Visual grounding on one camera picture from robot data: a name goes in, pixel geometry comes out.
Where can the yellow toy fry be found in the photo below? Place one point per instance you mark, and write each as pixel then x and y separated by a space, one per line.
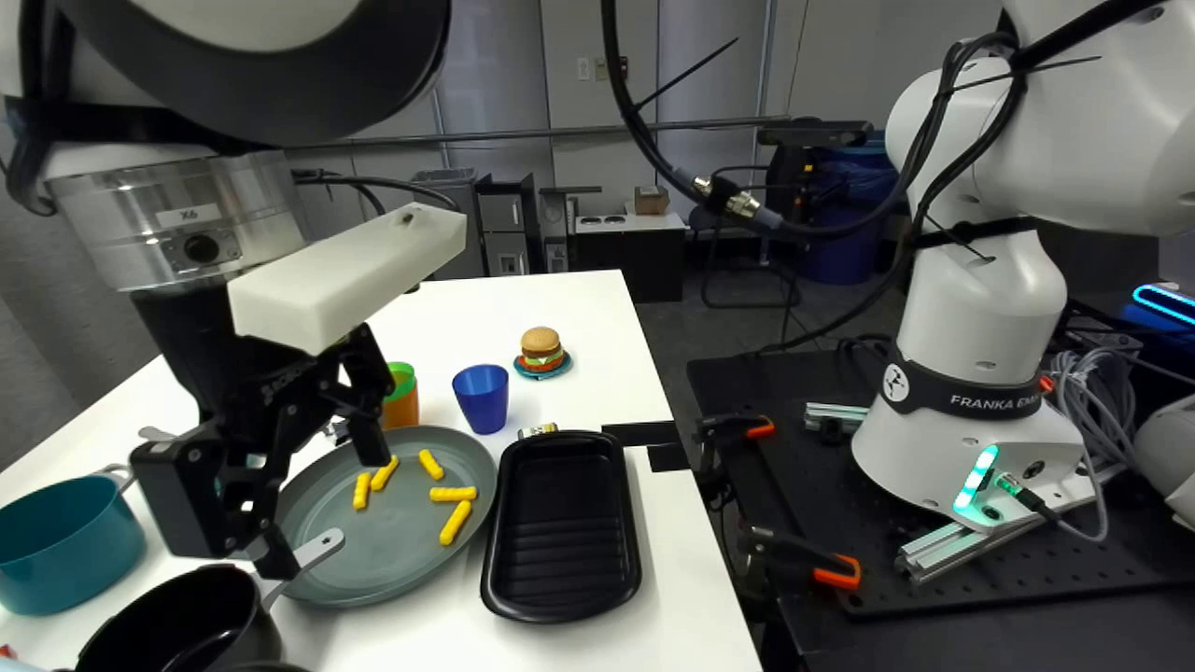
pixel 381 475
pixel 452 495
pixel 360 495
pixel 452 524
pixel 431 464

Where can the black rectangular grill tray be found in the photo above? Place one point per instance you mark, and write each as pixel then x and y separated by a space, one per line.
pixel 562 532

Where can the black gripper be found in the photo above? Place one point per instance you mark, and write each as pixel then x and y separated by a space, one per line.
pixel 213 486

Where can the black pot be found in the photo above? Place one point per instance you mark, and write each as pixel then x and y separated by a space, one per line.
pixel 199 620

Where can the teal pot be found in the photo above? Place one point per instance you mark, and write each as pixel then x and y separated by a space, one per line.
pixel 67 541

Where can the blue plastic cup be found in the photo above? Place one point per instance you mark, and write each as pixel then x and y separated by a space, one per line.
pixel 484 396

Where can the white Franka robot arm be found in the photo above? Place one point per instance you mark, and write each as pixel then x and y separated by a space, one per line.
pixel 162 134

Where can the orange handled clamp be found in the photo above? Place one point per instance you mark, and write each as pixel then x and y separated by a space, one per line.
pixel 737 429
pixel 812 562

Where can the green and orange cup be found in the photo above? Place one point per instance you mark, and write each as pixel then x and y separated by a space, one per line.
pixel 401 405

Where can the toy hamburger on blue plate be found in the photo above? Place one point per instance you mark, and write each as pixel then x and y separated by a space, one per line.
pixel 543 351

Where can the blue barrel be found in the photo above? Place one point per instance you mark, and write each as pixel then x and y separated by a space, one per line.
pixel 834 186

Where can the orange handled clamp rear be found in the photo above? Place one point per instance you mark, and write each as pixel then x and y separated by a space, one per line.
pixel 737 429

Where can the grey round plate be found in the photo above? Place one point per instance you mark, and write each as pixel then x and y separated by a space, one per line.
pixel 395 541

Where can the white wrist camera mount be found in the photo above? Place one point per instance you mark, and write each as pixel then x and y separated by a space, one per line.
pixel 326 287

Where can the orange handled clamp front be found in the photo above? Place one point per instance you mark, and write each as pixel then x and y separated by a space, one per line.
pixel 812 562

